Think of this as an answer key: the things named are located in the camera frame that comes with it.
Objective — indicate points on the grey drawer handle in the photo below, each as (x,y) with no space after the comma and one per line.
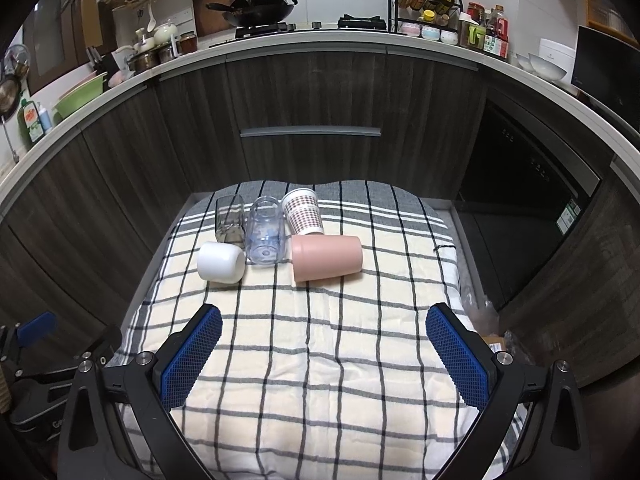
(369,132)

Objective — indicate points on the white ceramic cup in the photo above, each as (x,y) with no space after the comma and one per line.
(220,263)

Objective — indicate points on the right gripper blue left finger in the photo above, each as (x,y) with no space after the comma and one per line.
(157,382)

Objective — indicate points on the grey square glass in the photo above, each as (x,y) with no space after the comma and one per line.
(229,220)

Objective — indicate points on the black wok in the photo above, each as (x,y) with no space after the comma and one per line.
(250,13)

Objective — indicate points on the checkered white cloth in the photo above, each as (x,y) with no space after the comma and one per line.
(319,380)

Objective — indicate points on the white bowls stack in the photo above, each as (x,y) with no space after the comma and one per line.
(540,67)

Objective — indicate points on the clear bluish plastic cup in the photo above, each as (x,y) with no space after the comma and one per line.
(265,232)

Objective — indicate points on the green dish soap bottle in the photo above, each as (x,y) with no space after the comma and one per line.
(33,127)

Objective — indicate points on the houndstooth paper cup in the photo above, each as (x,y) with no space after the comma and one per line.
(302,212)

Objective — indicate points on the sauce bottles group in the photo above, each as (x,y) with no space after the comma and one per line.
(484,30)

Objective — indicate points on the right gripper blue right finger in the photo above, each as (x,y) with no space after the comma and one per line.
(490,387)

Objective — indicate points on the black spice rack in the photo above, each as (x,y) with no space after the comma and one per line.
(434,20)

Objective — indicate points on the green basin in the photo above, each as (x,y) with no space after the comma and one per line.
(77,97)

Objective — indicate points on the gas stove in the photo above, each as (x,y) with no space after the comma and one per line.
(344,22)

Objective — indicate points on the pink plastic cup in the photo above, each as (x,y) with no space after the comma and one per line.
(320,257)

